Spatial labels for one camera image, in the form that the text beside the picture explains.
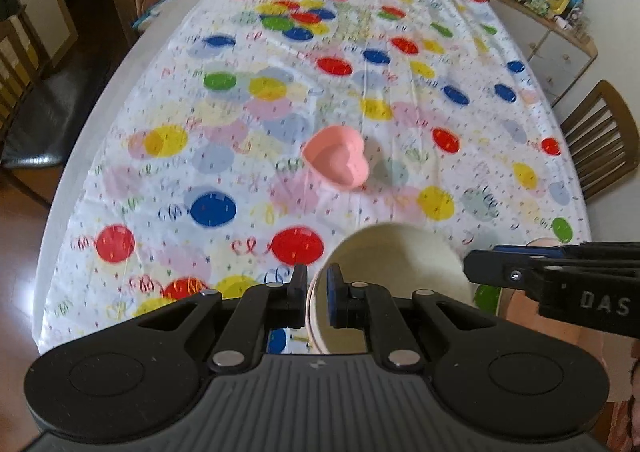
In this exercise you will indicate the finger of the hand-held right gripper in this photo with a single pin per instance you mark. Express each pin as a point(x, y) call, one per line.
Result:
point(600, 249)
point(550, 287)

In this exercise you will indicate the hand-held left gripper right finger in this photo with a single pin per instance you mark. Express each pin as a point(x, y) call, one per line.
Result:
point(333, 297)

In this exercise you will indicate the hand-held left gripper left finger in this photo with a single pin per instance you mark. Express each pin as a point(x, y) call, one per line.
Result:
point(299, 302)

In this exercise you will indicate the cream bowl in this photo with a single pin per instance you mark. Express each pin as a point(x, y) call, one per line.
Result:
point(400, 257)

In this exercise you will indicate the pink heart-shaped bowl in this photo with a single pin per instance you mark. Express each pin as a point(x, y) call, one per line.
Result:
point(337, 157)

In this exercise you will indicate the wooden slat-back chair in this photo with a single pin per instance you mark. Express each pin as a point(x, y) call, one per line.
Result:
point(605, 142)

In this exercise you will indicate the wooden side cabinet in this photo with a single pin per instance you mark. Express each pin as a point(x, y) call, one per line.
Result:
point(555, 47)

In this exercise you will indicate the balloon print tablecloth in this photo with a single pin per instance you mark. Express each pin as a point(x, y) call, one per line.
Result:
point(300, 82)

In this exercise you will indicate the wooden chair black seat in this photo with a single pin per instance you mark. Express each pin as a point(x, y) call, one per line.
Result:
point(55, 117)

